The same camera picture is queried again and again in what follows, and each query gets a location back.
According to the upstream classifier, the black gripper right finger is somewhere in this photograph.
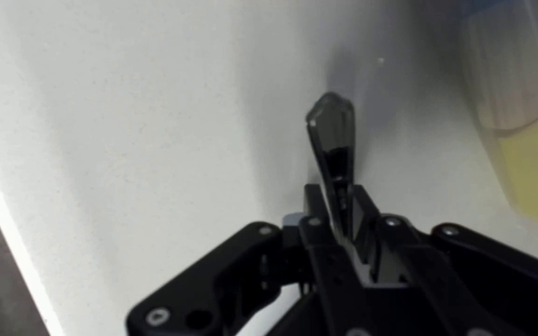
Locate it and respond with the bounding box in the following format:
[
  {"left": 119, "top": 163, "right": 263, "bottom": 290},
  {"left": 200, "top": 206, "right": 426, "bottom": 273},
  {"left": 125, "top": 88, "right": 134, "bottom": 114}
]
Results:
[{"left": 347, "top": 185, "right": 538, "bottom": 336}]

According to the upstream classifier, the grey cake slicer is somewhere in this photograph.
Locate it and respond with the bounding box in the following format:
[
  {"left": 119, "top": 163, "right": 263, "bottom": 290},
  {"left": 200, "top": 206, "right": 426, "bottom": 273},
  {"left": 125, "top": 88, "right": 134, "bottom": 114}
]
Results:
[{"left": 304, "top": 92, "right": 358, "bottom": 239}]

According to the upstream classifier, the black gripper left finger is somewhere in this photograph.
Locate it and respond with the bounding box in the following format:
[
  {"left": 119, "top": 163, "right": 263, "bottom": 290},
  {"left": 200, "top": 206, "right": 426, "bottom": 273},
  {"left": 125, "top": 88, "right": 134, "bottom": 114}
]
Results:
[{"left": 125, "top": 183, "right": 377, "bottom": 336}]

